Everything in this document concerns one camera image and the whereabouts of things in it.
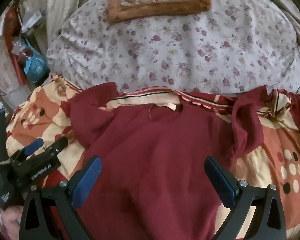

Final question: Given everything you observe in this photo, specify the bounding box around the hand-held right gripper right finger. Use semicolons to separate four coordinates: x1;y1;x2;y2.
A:
204;156;288;240

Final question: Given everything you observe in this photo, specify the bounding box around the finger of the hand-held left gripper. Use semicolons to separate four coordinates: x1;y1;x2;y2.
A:
39;136;69;158
14;137;44;163

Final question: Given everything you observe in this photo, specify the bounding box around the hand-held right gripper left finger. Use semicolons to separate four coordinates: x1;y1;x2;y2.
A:
19;156;102;240

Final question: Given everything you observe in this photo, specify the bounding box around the dark red sweater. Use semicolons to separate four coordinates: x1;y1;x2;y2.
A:
60;82;268;240

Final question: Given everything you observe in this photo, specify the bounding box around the person's left forearm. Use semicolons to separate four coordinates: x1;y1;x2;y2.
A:
0;204;23;240

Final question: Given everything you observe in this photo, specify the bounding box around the red cream printed blanket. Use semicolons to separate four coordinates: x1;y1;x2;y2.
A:
5;74;300;240

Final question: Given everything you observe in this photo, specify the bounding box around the blue plastic bag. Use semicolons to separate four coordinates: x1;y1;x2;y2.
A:
24;39;50;81

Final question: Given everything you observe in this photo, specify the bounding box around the red cabinet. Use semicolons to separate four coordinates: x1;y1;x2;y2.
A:
4;5;28;85

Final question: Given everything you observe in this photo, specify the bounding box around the white box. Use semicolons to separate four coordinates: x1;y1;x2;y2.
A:
21;10;47;33

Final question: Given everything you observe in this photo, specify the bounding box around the cream curtain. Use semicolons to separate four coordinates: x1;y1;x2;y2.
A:
44;0;95;45

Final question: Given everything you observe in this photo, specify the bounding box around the white floral quilt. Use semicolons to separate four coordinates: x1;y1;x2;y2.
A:
46;0;299;97

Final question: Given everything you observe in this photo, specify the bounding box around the brown checkered cushion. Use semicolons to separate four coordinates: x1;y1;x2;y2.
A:
107;0;212;23

